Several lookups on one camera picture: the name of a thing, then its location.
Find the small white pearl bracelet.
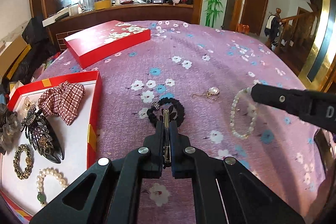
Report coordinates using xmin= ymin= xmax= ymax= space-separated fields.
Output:
xmin=229 ymin=87 xmax=259 ymax=140

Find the gold metal hair barrette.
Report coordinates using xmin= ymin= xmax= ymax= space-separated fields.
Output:
xmin=163 ymin=109 xmax=171 ymax=166

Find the white pearl bracelet green bead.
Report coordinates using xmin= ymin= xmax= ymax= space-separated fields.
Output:
xmin=37 ymin=168 xmax=68 ymax=207

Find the pearl brooch with gold chain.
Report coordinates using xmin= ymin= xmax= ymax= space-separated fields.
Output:
xmin=192 ymin=86 xmax=220 ymax=101

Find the gold chain bracelet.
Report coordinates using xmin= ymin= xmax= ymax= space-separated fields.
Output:
xmin=12 ymin=143 xmax=34 ymax=180

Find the black rhinestone hair claw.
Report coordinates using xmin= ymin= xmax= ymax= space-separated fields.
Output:
xmin=21 ymin=105 xmax=64 ymax=164

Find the black beaded hair tie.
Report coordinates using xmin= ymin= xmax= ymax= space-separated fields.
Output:
xmin=146 ymin=97 xmax=186 ymax=128

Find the red plaid fabric scrunchie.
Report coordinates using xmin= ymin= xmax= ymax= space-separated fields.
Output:
xmin=38 ymin=81 xmax=85 ymax=126

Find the brown organza scrunchie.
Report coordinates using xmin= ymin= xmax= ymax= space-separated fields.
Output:
xmin=0 ymin=103 xmax=21 ymax=155

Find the clear flower hair clip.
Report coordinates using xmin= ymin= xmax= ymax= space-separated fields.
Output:
xmin=21 ymin=97 xmax=35 ymax=118

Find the wooden stair railing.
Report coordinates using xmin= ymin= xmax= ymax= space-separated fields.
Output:
xmin=264 ymin=7 xmax=316 ymax=67

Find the red open gift box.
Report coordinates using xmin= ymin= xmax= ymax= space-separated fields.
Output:
xmin=1 ymin=71 xmax=102 ymax=223

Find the purple floral bedspread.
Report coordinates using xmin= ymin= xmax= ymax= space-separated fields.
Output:
xmin=34 ymin=20 xmax=328 ymax=224

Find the brown wooden door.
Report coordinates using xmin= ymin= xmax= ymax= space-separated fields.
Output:
xmin=240 ymin=0 xmax=269 ymax=36

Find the red gift box lid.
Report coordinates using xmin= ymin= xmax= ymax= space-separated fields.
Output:
xmin=65 ymin=20 xmax=151 ymax=69

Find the wooden dresser counter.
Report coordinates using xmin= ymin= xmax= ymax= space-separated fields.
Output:
xmin=46 ymin=3 xmax=199 ymax=49

